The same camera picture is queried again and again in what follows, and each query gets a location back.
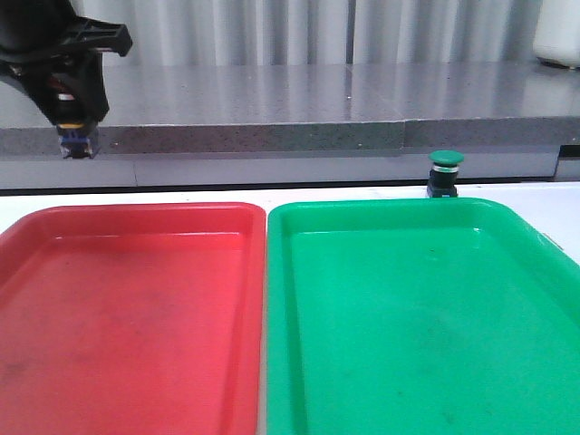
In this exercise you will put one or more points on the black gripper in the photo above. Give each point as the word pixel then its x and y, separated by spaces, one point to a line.
pixel 41 35

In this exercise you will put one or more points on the red mushroom push button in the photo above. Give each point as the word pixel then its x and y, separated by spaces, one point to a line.
pixel 78 138

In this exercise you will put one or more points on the grey pleated curtain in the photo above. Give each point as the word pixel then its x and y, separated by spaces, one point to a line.
pixel 220 33

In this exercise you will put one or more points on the grey speckled stone counter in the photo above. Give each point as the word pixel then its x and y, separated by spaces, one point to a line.
pixel 360 124

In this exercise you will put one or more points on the red plastic tray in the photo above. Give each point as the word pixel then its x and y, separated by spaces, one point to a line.
pixel 132 319

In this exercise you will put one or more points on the green mushroom push button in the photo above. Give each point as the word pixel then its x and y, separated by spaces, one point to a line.
pixel 443 173

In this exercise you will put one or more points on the green plastic tray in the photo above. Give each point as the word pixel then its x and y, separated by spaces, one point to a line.
pixel 418 316

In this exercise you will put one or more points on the white appliance on counter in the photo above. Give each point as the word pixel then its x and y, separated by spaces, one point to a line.
pixel 556 38

